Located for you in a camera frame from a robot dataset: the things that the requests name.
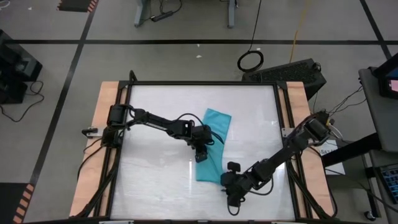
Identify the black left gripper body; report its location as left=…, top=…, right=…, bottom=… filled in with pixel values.
left=188, top=133, right=208, bottom=151

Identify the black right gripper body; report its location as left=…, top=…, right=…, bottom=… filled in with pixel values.
left=220, top=172, right=254, bottom=200

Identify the blue microfibre towel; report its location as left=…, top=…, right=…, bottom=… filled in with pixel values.
left=195, top=108, right=233, bottom=184

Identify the white printed paper sheet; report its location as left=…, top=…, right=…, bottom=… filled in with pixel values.
left=316, top=139, right=346, bottom=175

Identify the black cart leg bar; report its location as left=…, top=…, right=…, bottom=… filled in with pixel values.
left=321, top=133, right=383, bottom=168

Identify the black power strip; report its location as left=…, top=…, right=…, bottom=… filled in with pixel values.
left=150, top=11, right=175, bottom=22

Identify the grey desk leg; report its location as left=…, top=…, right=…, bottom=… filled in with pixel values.
left=227, top=0, right=239, bottom=29
left=134, top=0, right=149, bottom=28

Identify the keyboard with blue keys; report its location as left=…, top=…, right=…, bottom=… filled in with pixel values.
left=377, top=164, right=398, bottom=205

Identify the grey cart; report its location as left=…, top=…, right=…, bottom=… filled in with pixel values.
left=358, top=67, right=398, bottom=153

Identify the black monitor with lit screen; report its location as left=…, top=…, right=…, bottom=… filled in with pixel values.
left=372, top=52, right=398, bottom=100

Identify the black hazard-striped floor mat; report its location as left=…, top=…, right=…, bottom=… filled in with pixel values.
left=0, top=182, right=35, bottom=224
left=57, top=0, right=100, bottom=13

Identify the black equipment stack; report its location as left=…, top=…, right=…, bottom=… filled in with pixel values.
left=0, top=29, right=44, bottom=105

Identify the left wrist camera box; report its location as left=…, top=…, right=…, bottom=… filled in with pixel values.
left=198, top=126, right=216, bottom=146

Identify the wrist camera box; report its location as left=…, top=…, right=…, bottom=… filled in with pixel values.
left=198, top=126, right=216, bottom=146
left=226, top=161, right=241, bottom=174

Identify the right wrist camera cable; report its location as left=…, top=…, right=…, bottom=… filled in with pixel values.
left=228, top=177, right=275, bottom=217

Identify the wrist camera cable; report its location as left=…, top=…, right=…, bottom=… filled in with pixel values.
left=177, top=112, right=225, bottom=146
left=228, top=177, right=275, bottom=217

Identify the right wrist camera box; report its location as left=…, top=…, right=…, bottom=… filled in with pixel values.
left=226, top=161, right=241, bottom=174

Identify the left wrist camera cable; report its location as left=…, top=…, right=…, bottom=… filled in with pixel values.
left=177, top=112, right=225, bottom=146

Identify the black metal table frame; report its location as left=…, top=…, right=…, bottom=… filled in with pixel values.
left=93, top=70, right=338, bottom=222

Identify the right arm black cable bundle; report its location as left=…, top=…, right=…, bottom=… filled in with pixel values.
left=284, top=149, right=338, bottom=218

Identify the arm black cable bundle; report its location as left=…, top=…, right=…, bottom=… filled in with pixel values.
left=74, top=145, right=122, bottom=218
left=284, top=149, right=338, bottom=218

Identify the left arm black cable bundle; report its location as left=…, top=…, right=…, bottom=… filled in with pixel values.
left=74, top=145, right=122, bottom=218

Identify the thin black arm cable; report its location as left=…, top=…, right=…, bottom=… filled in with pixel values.
left=76, top=136, right=107, bottom=180

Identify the black cable with coil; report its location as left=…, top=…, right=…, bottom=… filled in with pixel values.
left=236, top=0, right=264, bottom=73

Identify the black power strip cable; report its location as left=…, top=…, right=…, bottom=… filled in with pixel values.
left=158, top=0, right=183, bottom=16

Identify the thin black cables bunch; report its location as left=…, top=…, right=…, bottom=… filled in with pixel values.
left=323, top=85, right=368, bottom=121

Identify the yellow cable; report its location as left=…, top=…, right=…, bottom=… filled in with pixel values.
left=289, top=0, right=312, bottom=63

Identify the thin black floor cable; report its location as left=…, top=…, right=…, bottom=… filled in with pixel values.
left=0, top=80, right=45, bottom=123

